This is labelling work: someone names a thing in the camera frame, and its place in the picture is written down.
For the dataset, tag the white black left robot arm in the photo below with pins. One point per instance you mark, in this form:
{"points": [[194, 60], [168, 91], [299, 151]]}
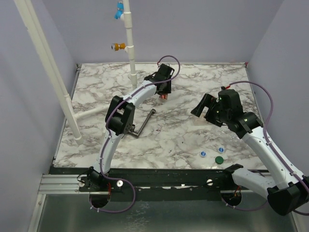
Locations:
{"points": [[119, 120]]}

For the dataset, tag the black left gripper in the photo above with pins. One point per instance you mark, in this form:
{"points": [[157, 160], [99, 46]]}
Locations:
{"points": [[166, 90]]}

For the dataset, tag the green bottle cap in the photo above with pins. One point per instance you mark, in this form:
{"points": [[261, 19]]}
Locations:
{"points": [[219, 160]]}

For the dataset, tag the clear plastic bottle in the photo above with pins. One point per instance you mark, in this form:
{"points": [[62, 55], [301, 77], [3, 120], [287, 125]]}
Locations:
{"points": [[228, 138]]}

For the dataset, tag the clear bottle green white label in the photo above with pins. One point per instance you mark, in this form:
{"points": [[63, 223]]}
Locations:
{"points": [[199, 121]]}

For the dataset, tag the clear bottle red label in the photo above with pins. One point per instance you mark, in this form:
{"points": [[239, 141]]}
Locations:
{"points": [[163, 97]]}

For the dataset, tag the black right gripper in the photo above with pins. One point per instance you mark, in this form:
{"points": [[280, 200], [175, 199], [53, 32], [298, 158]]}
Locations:
{"points": [[210, 112]]}

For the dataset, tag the white pvc pipe frame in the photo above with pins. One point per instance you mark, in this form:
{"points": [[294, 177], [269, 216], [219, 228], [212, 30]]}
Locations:
{"points": [[38, 35]]}

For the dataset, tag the blue white cap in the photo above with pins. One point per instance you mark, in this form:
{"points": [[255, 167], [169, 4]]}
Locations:
{"points": [[221, 150], [203, 154]]}

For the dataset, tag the grey metal crank handle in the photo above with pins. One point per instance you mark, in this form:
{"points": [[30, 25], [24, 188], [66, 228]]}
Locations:
{"points": [[137, 134]]}

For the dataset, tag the blue white cap right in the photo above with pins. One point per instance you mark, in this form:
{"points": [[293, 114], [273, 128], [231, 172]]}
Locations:
{"points": [[221, 150]]}

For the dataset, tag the blue pipe valve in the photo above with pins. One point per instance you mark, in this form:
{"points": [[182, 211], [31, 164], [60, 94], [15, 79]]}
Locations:
{"points": [[120, 9]]}

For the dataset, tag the blue white cap left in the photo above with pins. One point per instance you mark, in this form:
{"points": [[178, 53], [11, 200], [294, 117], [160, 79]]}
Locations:
{"points": [[203, 154]]}

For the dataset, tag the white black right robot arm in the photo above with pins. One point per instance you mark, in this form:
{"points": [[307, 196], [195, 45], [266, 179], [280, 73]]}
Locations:
{"points": [[287, 188]]}

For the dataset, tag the aluminium extrusion rail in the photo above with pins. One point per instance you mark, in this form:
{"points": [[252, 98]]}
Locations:
{"points": [[58, 181]]}

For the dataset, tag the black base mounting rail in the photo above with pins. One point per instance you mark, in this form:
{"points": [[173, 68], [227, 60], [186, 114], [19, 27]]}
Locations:
{"points": [[125, 185]]}

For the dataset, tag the orange pipe nozzle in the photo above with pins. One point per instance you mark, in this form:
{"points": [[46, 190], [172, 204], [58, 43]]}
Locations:
{"points": [[117, 46]]}

